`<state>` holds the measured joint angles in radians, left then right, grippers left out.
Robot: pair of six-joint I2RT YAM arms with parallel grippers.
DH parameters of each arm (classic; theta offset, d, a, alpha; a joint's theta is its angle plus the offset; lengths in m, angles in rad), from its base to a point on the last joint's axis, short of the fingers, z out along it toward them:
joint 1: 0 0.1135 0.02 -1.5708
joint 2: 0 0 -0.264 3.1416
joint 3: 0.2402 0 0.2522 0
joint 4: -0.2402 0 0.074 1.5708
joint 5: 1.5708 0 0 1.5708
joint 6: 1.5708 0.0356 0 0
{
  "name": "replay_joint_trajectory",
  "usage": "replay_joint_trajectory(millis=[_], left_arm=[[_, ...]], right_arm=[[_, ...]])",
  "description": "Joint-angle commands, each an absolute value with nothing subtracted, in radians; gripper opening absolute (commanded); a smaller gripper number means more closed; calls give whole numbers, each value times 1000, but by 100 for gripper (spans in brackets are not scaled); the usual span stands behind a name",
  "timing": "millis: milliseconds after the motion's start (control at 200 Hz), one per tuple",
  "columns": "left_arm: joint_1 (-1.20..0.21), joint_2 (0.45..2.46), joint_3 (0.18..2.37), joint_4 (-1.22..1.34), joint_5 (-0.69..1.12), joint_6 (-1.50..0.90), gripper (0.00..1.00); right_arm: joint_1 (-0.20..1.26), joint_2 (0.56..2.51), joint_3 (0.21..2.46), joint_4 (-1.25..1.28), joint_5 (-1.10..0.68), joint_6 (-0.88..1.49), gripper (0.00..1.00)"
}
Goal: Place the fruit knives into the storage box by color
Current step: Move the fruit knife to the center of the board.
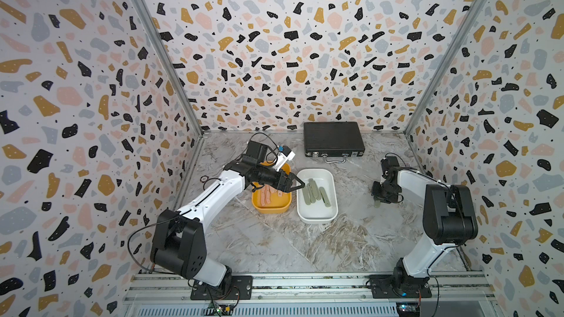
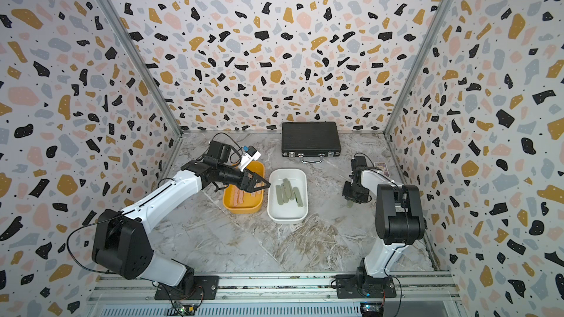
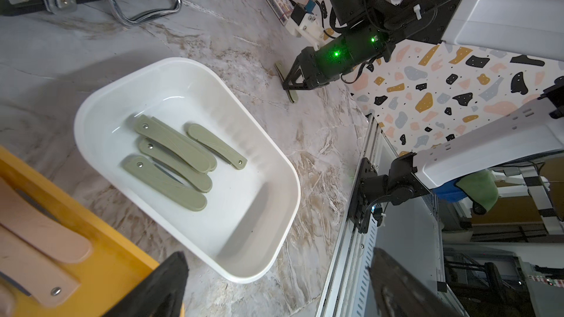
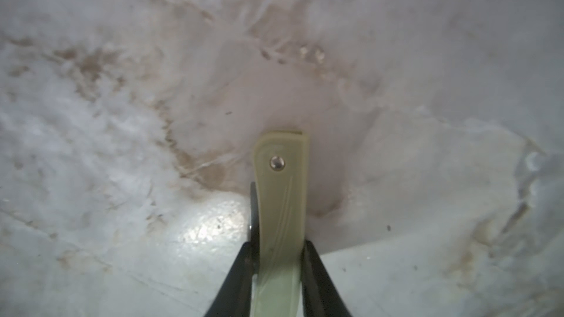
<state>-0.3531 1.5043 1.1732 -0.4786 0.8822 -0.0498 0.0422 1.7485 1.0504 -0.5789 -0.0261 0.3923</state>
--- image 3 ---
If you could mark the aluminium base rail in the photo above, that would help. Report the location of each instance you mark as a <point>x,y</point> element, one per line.
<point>410,233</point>

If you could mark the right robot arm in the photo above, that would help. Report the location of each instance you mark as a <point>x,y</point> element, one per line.
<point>429,94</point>

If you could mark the pink folding knife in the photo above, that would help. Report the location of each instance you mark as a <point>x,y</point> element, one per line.
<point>44,234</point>
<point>42,279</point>

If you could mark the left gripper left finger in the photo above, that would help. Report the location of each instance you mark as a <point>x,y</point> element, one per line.
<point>160,294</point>

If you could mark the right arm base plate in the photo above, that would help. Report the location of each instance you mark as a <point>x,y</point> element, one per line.
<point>365,203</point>

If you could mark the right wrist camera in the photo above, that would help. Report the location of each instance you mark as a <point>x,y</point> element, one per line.
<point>304,23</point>

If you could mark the yellow plastic bin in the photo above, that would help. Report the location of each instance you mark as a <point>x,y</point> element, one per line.
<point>114,268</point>

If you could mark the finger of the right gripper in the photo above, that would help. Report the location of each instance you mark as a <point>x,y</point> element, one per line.
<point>301,76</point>

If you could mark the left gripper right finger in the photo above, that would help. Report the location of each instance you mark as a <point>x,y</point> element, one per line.
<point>398,293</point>

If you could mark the green cloth outside cell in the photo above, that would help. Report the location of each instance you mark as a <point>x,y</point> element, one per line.
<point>481,189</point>

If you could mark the playing card box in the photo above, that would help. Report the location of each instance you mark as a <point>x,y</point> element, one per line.
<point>282,9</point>

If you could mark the white plastic bin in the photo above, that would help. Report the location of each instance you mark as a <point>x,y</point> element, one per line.
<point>249,212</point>

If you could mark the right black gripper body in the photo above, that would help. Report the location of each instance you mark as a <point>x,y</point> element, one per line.
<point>363,43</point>

